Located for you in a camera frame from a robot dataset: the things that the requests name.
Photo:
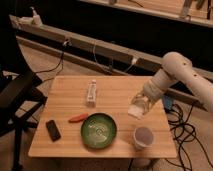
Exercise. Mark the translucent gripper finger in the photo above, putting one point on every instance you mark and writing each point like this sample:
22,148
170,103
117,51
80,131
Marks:
137,100
144,108

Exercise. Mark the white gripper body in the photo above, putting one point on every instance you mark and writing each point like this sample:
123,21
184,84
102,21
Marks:
150,96

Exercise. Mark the white sponge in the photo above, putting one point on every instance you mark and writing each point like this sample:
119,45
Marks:
135,111

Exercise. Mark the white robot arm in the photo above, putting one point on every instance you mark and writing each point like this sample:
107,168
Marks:
175,67

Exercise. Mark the blue box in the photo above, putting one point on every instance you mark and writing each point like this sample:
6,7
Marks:
167,102

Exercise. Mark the white tube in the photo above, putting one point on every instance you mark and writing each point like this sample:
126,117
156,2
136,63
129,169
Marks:
91,94

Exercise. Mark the green bowl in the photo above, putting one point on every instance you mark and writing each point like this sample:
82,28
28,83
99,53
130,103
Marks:
98,131

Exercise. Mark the wooden table board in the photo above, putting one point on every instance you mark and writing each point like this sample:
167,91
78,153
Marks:
67,98

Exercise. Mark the orange carrot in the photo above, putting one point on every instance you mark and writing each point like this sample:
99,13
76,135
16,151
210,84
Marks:
78,118

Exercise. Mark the black phone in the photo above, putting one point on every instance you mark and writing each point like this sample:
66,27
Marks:
53,130

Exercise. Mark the black chair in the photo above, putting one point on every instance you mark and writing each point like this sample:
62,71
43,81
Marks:
15,93

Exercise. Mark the white spray bottle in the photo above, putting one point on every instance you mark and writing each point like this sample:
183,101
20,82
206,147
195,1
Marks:
36,17

